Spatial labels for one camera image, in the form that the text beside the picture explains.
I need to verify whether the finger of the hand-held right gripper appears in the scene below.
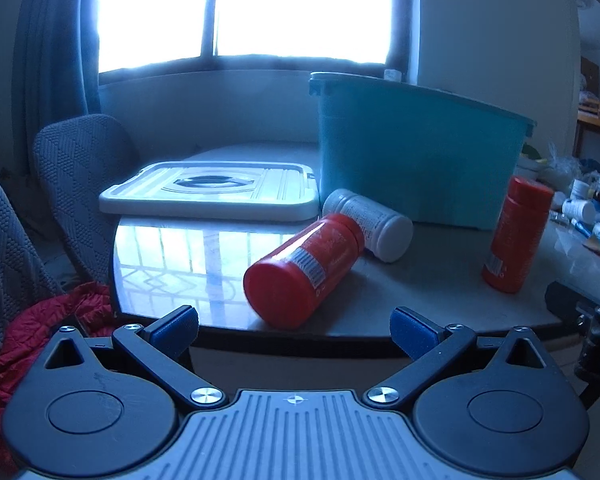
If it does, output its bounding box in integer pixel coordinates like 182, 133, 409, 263
545, 281, 600, 328

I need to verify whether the red bottle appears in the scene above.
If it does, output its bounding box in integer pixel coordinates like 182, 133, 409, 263
481, 176, 555, 294
243, 213, 365, 330

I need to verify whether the white bottle with label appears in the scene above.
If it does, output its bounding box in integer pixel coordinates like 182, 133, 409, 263
322, 188, 414, 263

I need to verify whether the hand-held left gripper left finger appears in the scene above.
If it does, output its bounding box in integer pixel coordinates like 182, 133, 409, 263
42, 305, 229, 407

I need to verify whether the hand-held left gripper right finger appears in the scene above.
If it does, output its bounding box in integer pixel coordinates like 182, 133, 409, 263
362, 306, 556, 407

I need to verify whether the red cloth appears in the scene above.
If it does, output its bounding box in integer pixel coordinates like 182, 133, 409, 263
0, 281, 117, 480

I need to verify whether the wooden shelf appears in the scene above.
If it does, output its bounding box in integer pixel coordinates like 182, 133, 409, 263
573, 109, 600, 161

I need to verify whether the wall picture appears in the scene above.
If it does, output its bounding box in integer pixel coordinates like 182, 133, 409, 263
580, 56, 600, 107

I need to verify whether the white storage box lid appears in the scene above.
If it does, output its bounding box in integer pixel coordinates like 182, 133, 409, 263
99, 161, 321, 222

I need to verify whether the glossy white desktop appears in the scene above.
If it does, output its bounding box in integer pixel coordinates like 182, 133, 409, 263
111, 142, 600, 347

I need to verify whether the teal plastic storage box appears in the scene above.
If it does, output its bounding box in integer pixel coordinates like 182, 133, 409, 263
309, 71, 537, 231

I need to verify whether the clear plastic bag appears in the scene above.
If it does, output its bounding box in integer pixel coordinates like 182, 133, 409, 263
537, 141, 583, 193

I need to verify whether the grey textured chair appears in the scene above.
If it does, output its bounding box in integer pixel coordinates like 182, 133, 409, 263
0, 165, 67, 397
32, 114, 141, 287

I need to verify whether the window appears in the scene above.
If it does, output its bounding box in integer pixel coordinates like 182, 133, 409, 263
82, 0, 397, 75

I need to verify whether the blue-grey curtain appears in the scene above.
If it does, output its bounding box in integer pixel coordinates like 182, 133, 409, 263
11, 0, 102, 183

